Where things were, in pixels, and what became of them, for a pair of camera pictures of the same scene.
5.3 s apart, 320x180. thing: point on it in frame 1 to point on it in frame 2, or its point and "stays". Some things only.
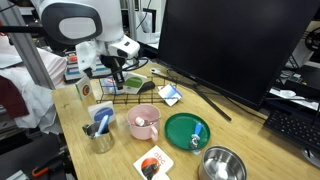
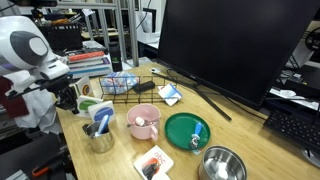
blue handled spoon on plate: [196, 136] stays
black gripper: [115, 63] to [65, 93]
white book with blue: [170, 94] stays
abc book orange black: [154, 164] stays
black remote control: [146, 87] stays
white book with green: [132, 83] to [83, 102]
